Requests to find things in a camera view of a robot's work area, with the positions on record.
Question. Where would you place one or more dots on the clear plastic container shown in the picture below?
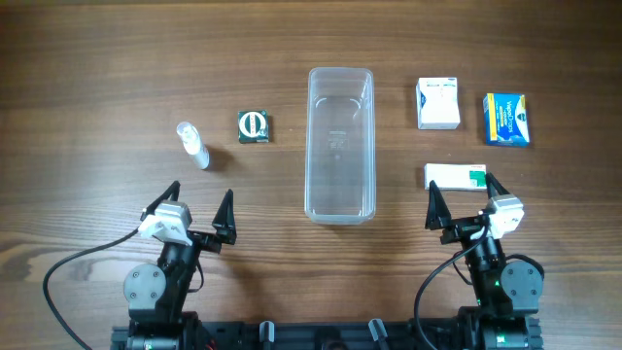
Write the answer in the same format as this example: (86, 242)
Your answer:
(340, 169)

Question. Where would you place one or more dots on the green Zam-Buk ointment box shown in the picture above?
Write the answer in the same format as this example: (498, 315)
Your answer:
(253, 127)

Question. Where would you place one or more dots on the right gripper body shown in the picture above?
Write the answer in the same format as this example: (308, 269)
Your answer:
(465, 228)

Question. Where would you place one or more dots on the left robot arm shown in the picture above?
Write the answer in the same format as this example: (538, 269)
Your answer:
(156, 292)

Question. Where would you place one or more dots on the white green box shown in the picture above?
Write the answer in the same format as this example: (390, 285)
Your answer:
(456, 177)

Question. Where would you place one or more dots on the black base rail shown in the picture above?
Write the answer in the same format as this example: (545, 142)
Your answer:
(321, 335)

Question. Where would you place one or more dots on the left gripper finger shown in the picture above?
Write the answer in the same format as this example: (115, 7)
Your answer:
(224, 222)
(171, 193)

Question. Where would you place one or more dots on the clear white spray bottle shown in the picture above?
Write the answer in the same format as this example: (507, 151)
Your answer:
(193, 144)

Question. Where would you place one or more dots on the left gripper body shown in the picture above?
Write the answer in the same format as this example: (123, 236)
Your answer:
(199, 237)

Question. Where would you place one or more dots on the blue yellow VapoDrops box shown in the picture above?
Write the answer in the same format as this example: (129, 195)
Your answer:
(505, 116)

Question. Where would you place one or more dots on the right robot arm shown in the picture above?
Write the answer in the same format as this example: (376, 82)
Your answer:
(507, 288)

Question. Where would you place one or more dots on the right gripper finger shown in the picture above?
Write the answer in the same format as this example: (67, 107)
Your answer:
(493, 186)
(438, 214)

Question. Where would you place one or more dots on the white medicine box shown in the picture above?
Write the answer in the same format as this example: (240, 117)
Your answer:
(437, 103)

